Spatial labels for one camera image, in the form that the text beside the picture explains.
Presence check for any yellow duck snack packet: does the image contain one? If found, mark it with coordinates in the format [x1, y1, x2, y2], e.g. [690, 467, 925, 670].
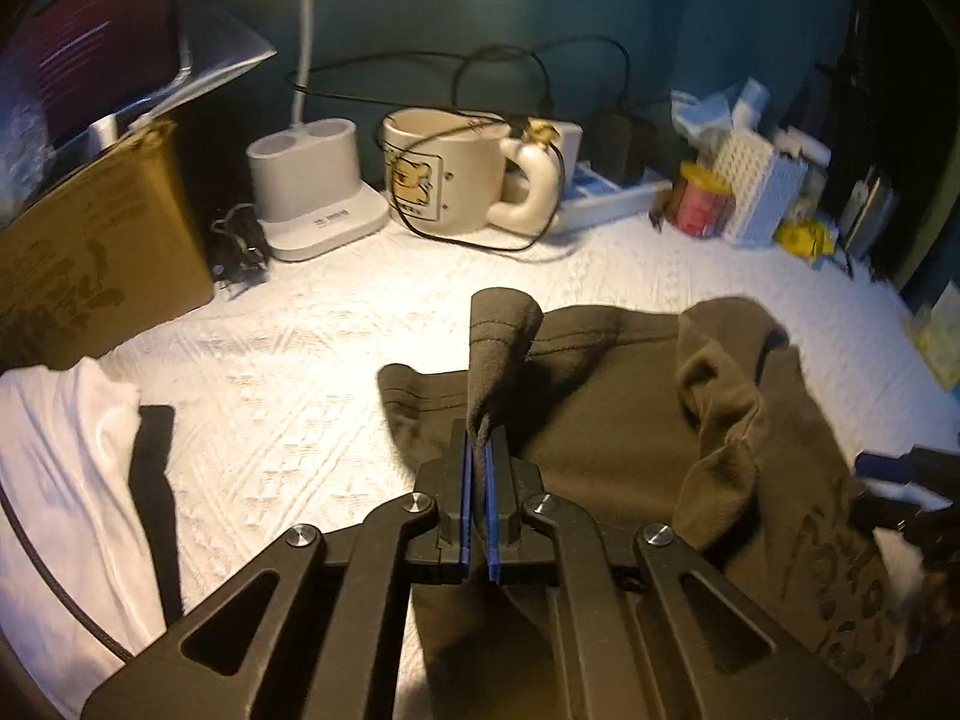
[776, 217, 837, 260]

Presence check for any black cable bundle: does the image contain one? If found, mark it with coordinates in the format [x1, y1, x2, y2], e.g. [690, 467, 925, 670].
[210, 202, 272, 290]

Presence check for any white desk lamp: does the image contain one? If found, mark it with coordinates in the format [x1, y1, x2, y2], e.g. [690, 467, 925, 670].
[246, 0, 391, 263]

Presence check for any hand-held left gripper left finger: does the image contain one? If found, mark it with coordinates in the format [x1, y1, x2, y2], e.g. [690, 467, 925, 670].
[79, 420, 475, 720]

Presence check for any white cloth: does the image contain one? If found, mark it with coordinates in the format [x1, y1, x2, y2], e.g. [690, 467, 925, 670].
[0, 356, 181, 720]

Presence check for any black power adapter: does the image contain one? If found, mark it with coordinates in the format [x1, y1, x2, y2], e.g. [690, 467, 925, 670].
[591, 109, 655, 185]

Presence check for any white charger plug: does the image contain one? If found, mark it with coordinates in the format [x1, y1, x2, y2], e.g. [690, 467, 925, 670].
[555, 120, 587, 181]

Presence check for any tablet with red screen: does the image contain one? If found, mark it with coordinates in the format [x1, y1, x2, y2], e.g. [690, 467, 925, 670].
[0, 0, 278, 166]

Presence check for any brown t-shirt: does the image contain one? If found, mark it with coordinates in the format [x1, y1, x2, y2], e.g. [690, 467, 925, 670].
[377, 286, 912, 720]

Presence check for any red can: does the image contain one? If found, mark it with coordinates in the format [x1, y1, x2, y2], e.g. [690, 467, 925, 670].
[667, 161, 736, 239]

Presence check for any black adapter cable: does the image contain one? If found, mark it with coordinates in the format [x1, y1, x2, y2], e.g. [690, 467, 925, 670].
[454, 36, 632, 121]

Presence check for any thin black cable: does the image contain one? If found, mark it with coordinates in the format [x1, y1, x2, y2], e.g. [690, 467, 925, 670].
[283, 51, 560, 254]

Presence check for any white crumpled tissue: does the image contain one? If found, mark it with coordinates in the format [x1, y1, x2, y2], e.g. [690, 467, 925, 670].
[670, 79, 773, 147]

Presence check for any clear plastic bag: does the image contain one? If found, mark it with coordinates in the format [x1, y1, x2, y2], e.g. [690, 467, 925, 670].
[0, 101, 68, 226]

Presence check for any white power strip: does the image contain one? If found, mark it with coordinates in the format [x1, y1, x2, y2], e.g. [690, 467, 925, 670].
[559, 165, 672, 233]

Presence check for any white perforated plastic basket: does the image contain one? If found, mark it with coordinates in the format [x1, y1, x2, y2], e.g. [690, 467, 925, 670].
[709, 127, 807, 247]

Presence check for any clear jar with white lid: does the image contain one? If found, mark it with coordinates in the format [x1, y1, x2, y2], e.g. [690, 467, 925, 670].
[780, 127, 832, 222]

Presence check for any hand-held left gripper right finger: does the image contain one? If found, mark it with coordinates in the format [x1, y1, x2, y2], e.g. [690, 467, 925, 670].
[484, 431, 875, 720]

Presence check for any teal curtain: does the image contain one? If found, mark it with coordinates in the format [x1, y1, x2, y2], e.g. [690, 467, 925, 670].
[172, 0, 863, 188]

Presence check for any brown cardboard box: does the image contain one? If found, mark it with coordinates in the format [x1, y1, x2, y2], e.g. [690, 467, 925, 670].
[0, 120, 218, 372]

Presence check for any cream ceramic mug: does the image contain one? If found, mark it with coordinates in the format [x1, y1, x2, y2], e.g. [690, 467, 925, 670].
[381, 109, 563, 237]

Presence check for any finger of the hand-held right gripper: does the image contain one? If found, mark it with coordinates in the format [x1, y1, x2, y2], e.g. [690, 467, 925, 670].
[851, 491, 931, 541]
[855, 446, 960, 485]

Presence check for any pale yellow tissue pack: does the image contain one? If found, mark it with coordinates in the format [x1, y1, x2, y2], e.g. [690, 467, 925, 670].
[911, 300, 960, 391]

